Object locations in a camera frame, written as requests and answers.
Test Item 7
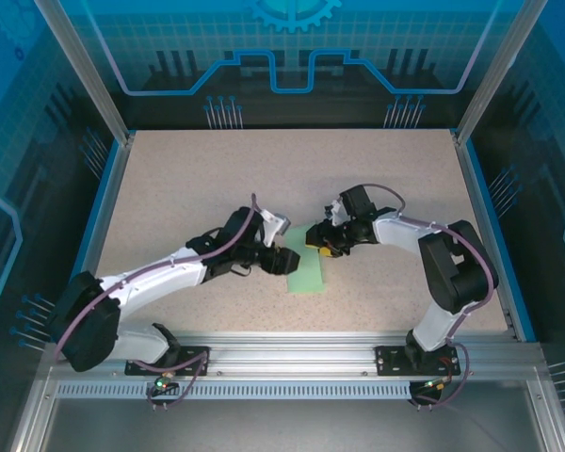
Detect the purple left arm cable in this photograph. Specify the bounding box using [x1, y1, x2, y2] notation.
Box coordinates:
[51, 191, 261, 412]

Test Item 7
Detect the aluminium lower frame bar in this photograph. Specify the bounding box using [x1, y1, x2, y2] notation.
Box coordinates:
[526, 376, 565, 452]
[7, 366, 60, 452]

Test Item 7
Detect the aluminium side rail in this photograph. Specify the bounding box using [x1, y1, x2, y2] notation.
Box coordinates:
[58, 134, 136, 343]
[451, 130, 522, 341]

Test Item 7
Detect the slotted grey cable duct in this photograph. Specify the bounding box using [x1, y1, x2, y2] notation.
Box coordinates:
[55, 380, 413, 400]

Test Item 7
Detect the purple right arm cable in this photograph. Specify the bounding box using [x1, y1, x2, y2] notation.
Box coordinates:
[362, 183, 500, 412]

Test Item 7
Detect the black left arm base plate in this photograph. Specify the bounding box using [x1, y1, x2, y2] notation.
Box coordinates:
[124, 345, 212, 378]

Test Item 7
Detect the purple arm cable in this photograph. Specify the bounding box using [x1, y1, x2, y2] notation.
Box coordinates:
[362, 183, 500, 412]
[51, 191, 261, 412]

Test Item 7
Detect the green paper sheet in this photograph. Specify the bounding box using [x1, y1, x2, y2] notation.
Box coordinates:
[284, 224, 329, 296]

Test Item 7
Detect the aluminium corner post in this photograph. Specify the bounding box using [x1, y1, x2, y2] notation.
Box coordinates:
[31, 0, 136, 145]
[453, 0, 551, 145]

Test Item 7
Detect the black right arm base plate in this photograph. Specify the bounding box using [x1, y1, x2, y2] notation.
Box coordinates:
[375, 345, 459, 377]

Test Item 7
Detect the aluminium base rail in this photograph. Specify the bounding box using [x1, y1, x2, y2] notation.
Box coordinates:
[41, 331, 545, 380]

